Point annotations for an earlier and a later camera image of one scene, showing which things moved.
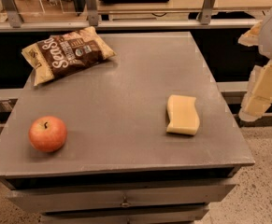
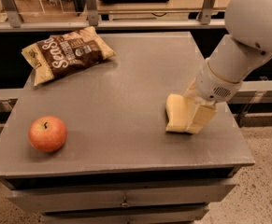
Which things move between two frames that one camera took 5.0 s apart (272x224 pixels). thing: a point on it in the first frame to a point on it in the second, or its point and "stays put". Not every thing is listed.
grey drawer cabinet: [118, 163] stays put
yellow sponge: [182, 115] stays put
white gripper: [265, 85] to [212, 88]
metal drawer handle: [125, 203] stays put
